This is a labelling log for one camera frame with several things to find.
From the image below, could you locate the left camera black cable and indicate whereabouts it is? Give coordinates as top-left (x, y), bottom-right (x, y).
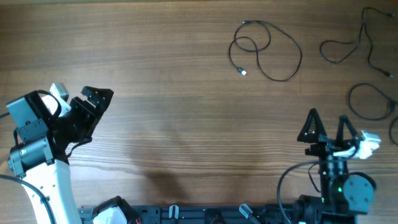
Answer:
top-left (0, 111), bottom-right (57, 224)

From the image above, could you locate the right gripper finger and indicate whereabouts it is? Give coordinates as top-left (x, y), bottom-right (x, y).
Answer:
top-left (297, 108), bottom-right (327, 143)
top-left (335, 114), bottom-right (359, 147)

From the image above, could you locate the black usb cable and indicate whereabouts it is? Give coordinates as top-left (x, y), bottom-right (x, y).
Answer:
top-left (228, 20), bottom-right (303, 83)
top-left (346, 82), bottom-right (398, 147)
top-left (319, 6), bottom-right (396, 78)

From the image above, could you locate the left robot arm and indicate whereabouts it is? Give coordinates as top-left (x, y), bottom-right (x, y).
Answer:
top-left (6, 86), bottom-right (114, 223)

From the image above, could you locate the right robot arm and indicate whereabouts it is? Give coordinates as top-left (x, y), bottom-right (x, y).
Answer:
top-left (293, 108), bottom-right (381, 223)

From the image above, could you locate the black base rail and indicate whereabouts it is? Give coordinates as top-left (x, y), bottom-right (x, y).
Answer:
top-left (77, 203), bottom-right (299, 224)

